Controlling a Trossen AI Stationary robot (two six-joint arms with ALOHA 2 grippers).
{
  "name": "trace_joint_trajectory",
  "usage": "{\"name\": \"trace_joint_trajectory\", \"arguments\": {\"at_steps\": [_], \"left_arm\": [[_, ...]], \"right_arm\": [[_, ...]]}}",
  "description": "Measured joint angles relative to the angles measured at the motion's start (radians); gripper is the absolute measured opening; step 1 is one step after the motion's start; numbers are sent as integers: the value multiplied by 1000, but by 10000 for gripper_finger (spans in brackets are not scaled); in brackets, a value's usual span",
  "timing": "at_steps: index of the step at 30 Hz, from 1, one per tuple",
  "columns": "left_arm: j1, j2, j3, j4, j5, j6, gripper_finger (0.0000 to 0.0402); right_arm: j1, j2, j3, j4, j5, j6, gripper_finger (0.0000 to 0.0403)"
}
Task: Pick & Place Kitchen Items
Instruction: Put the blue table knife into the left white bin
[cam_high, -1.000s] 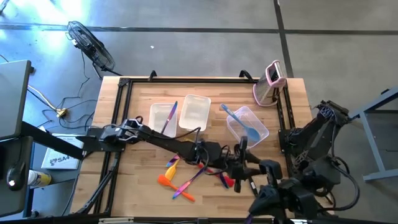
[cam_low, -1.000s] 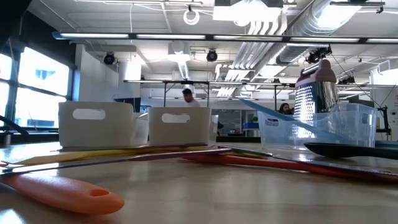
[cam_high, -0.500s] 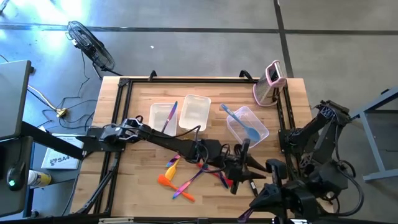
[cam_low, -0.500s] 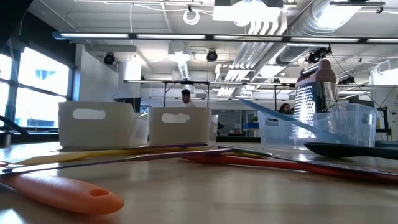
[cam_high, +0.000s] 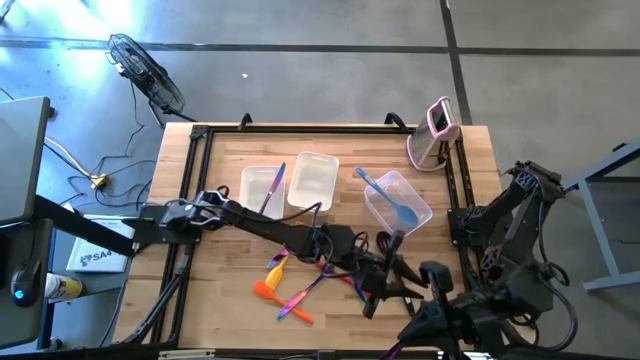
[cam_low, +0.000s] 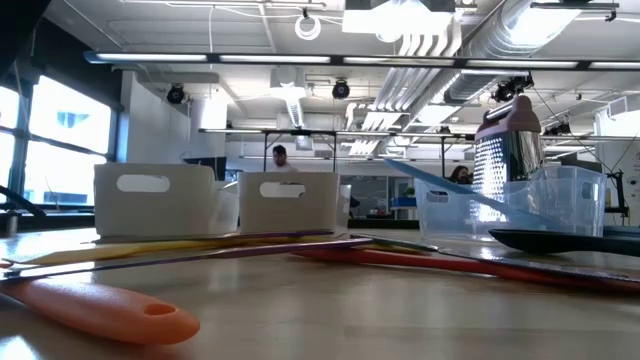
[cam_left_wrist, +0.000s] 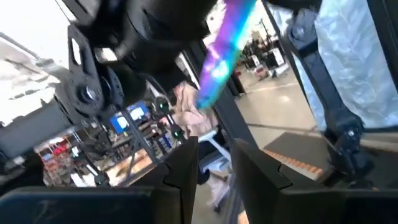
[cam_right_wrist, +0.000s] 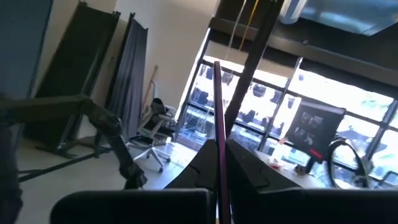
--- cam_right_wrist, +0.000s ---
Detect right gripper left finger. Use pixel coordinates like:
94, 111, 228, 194
50, 138, 218, 224

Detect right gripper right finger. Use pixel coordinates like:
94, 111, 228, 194
225, 138, 398, 224

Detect purple utensils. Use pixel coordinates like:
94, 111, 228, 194
213, 60, 233, 224

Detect computer monitor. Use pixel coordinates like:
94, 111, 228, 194
285, 100, 347, 164

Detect grey office chair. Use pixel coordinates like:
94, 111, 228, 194
126, 97, 175, 174

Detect wooden stick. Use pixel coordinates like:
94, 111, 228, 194
140, 64, 159, 116

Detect large window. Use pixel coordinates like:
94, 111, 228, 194
174, 55, 398, 190

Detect dark curtain panel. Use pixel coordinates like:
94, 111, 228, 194
104, 12, 149, 139

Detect black folding panel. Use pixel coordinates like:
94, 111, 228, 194
24, 1, 121, 158

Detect dark grey backdrop panel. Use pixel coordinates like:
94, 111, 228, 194
0, 0, 54, 101

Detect black aluminium rig frame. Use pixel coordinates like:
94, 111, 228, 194
214, 0, 285, 139

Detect yellow cord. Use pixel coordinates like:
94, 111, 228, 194
238, 0, 261, 52

